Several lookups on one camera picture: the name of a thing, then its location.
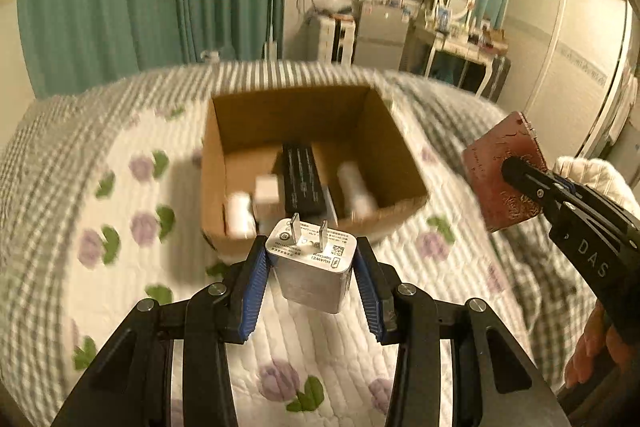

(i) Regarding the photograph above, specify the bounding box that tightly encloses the pink rose coaster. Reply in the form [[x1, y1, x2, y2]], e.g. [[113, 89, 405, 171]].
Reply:
[[460, 109, 550, 234]]

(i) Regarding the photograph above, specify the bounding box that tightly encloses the white power adapter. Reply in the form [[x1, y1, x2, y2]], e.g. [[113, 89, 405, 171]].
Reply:
[[266, 213, 357, 314]]

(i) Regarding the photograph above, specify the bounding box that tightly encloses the black remote control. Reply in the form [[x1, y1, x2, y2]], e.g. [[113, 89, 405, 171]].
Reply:
[[282, 143, 326, 219]]

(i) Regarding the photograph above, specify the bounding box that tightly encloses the person's right hand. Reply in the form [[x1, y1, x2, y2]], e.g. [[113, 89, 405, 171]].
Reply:
[[564, 301, 639, 389]]

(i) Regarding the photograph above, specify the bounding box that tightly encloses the white padded garment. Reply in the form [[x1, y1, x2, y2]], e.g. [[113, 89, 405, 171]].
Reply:
[[552, 156, 640, 218]]

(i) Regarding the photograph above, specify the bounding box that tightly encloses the dark suitcase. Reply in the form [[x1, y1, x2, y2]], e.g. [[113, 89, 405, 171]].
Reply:
[[480, 56, 511, 103]]

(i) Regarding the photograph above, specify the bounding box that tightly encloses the floral quilted white mat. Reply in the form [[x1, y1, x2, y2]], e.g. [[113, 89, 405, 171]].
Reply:
[[54, 87, 544, 426]]

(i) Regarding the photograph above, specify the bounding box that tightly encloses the white louvred wardrobe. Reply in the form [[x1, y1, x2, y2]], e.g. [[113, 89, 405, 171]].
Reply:
[[498, 0, 634, 161]]

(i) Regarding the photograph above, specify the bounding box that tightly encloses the white dressing table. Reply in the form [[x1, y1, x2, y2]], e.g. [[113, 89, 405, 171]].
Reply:
[[414, 26, 500, 98]]

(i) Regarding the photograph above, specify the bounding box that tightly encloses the grey checkered bed cover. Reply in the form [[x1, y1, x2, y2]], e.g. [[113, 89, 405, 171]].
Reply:
[[1, 62, 594, 426]]

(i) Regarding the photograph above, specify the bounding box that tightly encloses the white cylindrical bottle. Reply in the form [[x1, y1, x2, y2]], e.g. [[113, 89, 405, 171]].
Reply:
[[337, 161, 378, 220]]

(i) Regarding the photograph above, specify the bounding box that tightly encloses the white charger block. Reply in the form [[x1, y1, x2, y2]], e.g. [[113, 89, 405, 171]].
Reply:
[[224, 174, 284, 239]]

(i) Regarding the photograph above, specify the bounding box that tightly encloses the small grey refrigerator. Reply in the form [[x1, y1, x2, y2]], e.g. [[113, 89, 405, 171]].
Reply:
[[352, 2, 410, 70]]

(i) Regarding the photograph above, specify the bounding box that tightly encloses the open cardboard box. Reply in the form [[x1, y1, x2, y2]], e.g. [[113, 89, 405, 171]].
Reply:
[[201, 86, 428, 259]]

